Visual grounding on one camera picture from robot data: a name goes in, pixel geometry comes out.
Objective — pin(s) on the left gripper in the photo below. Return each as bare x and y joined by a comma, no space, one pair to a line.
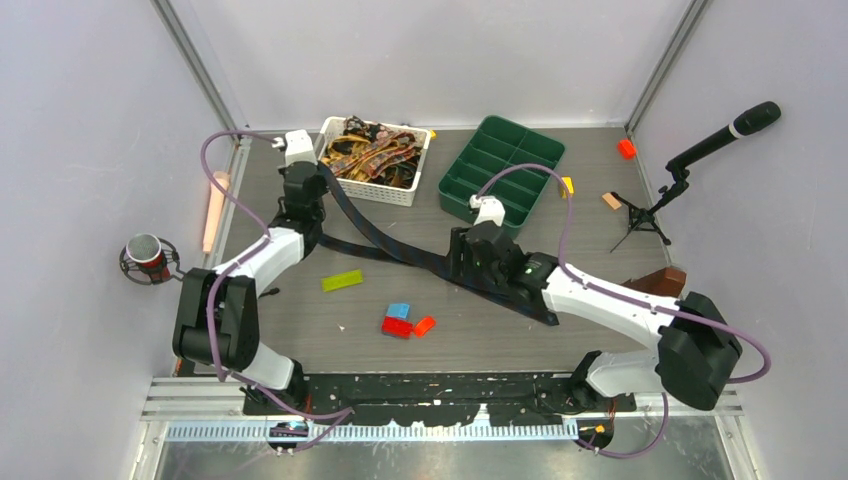
322,188

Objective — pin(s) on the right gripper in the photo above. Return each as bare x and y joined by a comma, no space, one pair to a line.
458,247

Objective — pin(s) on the navy brown striped tie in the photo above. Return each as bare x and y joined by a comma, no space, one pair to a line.
424,255

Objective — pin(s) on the green divided tray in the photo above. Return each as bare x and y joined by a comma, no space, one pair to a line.
497,144

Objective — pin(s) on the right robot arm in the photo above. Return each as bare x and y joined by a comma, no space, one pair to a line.
687,352

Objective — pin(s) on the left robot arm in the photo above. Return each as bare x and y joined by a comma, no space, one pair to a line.
217,319

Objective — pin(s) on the pile of patterned ties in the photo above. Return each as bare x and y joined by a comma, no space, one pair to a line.
375,153

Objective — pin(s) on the lime green flat block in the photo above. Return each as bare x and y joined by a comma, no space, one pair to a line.
342,280

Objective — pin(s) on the black tripod left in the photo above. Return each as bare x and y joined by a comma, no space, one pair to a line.
270,292

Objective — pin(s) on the orange-red small block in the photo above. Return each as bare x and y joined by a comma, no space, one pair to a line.
426,324

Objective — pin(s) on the white perforated basket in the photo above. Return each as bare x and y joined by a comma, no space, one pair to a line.
383,194

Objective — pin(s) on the blue block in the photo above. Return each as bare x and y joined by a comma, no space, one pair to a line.
398,310

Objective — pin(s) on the red block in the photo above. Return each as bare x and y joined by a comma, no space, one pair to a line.
397,328

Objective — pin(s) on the yellow block near tray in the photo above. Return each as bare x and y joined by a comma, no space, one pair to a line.
567,187

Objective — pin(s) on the tan small block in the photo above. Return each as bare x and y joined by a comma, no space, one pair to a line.
612,201

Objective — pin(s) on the red silver studio microphone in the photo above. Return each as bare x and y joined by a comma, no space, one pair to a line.
150,260

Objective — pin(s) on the black microphone tripod right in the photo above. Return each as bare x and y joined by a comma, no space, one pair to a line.
645,219

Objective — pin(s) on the orange block in corner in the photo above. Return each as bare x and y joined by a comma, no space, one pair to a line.
627,149

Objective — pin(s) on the black handheld microphone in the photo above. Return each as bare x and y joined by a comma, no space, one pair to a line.
746,124

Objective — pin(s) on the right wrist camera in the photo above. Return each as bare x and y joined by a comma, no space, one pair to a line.
487,208

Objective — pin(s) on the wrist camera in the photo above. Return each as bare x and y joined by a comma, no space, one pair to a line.
487,208
296,146

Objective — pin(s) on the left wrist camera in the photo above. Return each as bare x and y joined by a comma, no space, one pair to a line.
296,146

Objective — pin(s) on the peach cylinder handle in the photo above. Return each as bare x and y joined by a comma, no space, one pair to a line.
214,210

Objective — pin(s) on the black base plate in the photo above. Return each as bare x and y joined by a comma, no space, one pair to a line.
446,399

